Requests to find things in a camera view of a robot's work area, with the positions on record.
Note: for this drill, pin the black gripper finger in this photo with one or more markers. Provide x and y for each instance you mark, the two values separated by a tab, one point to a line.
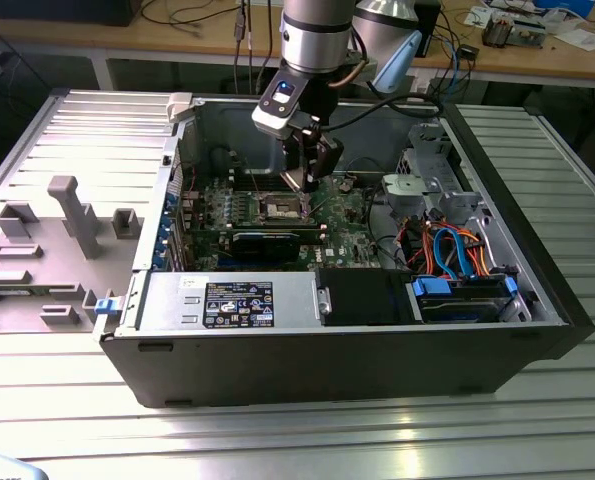
324	157
295	150

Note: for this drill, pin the silver CPU green edge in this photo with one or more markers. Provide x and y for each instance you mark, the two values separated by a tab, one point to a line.
294	181

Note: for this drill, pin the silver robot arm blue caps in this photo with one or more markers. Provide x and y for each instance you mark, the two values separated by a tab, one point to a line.
317	35

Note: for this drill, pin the CPU socket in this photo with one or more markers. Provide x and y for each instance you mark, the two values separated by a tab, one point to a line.
282	210

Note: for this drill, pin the round coin battery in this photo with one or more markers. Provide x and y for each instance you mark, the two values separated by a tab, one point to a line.
345	186

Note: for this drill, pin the green motherboard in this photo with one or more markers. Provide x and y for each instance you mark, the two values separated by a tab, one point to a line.
347	235

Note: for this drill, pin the silver metal drive cage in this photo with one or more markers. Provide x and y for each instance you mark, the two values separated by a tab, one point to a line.
402	192

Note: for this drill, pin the white labelled box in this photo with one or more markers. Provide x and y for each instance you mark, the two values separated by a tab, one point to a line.
421	88

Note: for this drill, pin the black graphics card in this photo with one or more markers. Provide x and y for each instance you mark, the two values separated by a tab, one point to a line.
264	247

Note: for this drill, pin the black upright box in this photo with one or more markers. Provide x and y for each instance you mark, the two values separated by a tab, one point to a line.
429	15

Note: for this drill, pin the small black adaptor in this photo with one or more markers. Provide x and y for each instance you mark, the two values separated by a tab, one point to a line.
469	51

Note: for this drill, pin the wooden desk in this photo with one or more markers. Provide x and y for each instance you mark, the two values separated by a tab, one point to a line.
177	42

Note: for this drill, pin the copper wound transformer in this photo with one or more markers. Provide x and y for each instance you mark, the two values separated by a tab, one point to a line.
497	30

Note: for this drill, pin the grey power supply black label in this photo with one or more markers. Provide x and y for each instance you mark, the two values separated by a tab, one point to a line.
172	300

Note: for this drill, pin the hard disk in blue carrier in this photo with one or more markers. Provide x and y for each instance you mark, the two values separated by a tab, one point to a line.
457	311

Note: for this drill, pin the grey electronic device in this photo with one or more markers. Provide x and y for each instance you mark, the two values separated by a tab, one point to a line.
527	32

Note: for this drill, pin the blue case latch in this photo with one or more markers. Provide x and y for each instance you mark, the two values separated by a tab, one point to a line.
106	306

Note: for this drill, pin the blue cardboard box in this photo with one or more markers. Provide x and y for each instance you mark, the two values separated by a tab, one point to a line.
567	5

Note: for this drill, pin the white papers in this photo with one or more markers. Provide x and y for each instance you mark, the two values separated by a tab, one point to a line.
584	39

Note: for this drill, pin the black flat box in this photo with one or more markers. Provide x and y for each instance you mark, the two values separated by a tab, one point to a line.
62	12

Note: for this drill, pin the grey plastic parts rack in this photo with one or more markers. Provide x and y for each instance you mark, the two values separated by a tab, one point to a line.
52	310

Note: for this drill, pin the green RAM stick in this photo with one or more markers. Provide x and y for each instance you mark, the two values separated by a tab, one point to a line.
12	291

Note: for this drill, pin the white keyboard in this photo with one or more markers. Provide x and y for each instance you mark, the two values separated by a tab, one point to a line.
7	470

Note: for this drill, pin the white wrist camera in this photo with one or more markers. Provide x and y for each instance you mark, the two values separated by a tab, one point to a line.
277	102

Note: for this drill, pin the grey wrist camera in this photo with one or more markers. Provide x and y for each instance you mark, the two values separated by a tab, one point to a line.
369	67

